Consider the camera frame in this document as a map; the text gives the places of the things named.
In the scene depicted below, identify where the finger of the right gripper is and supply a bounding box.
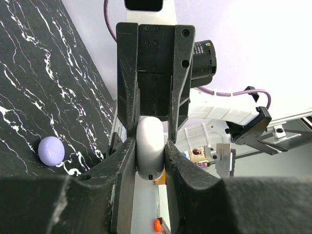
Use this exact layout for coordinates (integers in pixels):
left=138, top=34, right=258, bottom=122
left=116, top=22, right=139, bottom=137
left=168, top=25, right=195, bottom=143

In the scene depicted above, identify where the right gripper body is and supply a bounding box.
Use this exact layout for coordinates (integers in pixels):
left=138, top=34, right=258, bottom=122
left=137, top=24, right=217, bottom=122

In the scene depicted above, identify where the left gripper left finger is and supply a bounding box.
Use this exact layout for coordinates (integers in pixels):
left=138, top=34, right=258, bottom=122
left=0, top=137, right=136, bottom=234

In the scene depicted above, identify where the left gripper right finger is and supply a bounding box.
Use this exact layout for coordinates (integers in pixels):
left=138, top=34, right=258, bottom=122
left=165, top=141, right=312, bottom=234

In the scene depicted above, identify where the white earbud charging case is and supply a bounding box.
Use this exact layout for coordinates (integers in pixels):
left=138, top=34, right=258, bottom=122
left=136, top=117, right=165, bottom=181

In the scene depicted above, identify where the purple round earbud case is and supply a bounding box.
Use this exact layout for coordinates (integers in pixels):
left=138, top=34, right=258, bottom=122
left=38, top=136, right=65, bottom=166

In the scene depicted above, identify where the red emergency stop button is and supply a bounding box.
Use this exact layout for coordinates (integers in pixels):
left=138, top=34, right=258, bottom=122
left=154, top=218, right=162, bottom=233

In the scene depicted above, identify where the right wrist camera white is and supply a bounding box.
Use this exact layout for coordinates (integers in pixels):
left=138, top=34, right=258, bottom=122
left=126, top=0, right=177, bottom=25

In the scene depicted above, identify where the aluminium frame rail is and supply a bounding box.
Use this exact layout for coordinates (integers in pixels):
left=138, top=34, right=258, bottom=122
left=267, top=108, right=312, bottom=134

